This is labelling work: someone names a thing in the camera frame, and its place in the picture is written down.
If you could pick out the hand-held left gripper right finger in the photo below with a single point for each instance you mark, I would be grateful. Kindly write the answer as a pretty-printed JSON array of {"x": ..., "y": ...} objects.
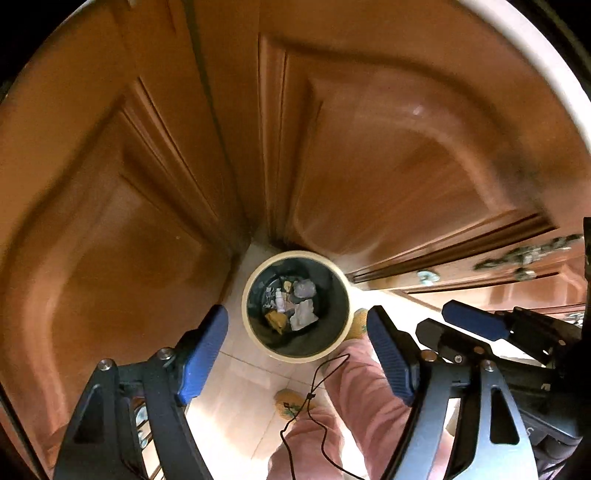
[{"x": 392, "y": 360}]

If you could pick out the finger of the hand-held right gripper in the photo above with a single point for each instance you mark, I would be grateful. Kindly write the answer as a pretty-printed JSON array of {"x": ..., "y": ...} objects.
[
  {"x": 475, "y": 321},
  {"x": 443, "y": 337}
]

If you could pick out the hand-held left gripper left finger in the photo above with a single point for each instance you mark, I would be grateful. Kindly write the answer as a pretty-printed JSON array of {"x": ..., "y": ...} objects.
[{"x": 203, "y": 357}]

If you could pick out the yellow snack packet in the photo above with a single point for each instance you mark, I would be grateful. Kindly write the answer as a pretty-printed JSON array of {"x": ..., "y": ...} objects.
[{"x": 276, "y": 321}]

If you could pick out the round beige trash bin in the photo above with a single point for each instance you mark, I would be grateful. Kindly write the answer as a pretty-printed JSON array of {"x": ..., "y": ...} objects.
[{"x": 295, "y": 350}]

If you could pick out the white wrapper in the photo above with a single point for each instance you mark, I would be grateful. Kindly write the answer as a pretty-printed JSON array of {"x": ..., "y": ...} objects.
[{"x": 304, "y": 314}]

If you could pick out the wooden drawer front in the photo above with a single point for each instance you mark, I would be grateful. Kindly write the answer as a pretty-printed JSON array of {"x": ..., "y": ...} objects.
[{"x": 461, "y": 281}]

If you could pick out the yellow slipper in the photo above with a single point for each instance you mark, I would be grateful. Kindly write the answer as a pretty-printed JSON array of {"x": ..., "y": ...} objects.
[
  {"x": 295, "y": 402},
  {"x": 358, "y": 324}
]

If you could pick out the round metal cabinet knob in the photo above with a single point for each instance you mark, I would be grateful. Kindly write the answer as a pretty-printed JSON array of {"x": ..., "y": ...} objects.
[{"x": 427, "y": 276}]

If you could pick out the pink pants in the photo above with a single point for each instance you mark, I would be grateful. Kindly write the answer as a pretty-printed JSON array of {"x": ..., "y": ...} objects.
[{"x": 351, "y": 415}]

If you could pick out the grey crumpled wrapper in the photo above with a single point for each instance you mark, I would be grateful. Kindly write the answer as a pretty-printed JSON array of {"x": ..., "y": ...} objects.
[{"x": 304, "y": 288}]

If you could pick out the wooden cabinet door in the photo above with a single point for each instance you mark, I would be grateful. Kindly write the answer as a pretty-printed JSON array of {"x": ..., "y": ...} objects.
[
  {"x": 392, "y": 161},
  {"x": 115, "y": 184}
]

